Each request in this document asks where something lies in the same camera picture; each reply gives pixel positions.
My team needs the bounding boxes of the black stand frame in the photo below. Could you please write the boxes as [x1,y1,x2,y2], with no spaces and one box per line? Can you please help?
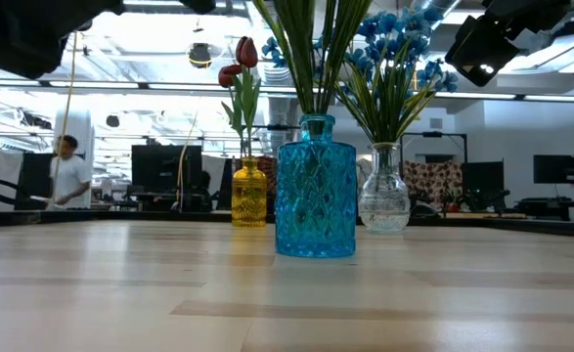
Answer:
[399,130,468,165]

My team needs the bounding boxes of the black computer monitor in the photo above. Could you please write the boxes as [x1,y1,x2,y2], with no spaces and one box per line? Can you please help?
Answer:
[533,154,574,185]
[130,144,203,195]
[462,160,506,195]

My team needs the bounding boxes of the yellow hanging strap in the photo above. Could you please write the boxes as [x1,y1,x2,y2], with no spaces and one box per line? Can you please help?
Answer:
[50,31,80,211]

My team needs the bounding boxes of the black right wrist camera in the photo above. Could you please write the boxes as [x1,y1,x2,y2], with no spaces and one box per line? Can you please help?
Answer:
[445,14,521,88]

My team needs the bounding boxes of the blue glass vase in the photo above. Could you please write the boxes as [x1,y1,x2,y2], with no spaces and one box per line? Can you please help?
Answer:
[274,114,358,259]

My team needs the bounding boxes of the clear glass vase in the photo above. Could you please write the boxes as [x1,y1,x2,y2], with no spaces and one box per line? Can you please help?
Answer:
[358,142,412,234]

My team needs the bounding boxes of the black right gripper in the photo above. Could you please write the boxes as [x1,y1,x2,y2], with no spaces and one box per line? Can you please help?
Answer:
[481,0,572,43]

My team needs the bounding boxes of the black ceiling dome fixture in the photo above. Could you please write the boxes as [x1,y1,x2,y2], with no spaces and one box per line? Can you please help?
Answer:
[188,42,213,69]

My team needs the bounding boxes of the dark office desk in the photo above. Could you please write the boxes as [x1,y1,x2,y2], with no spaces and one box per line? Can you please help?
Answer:
[515,195,574,222]

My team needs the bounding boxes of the floral patterned panel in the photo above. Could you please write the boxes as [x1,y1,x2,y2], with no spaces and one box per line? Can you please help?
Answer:
[402,159,464,206]

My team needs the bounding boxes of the yellow glass vase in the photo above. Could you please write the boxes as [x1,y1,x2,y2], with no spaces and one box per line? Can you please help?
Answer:
[231,155,269,229]

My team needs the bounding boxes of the dark red artificial tulip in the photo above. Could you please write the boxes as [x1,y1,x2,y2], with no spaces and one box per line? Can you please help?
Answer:
[217,63,256,158]
[227,36,263,158]

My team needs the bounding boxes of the person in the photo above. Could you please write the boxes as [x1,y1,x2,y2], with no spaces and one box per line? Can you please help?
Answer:
[49,135,93,211]

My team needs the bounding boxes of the black partition panel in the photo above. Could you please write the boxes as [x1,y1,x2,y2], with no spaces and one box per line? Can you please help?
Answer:
[15,153,86,211]

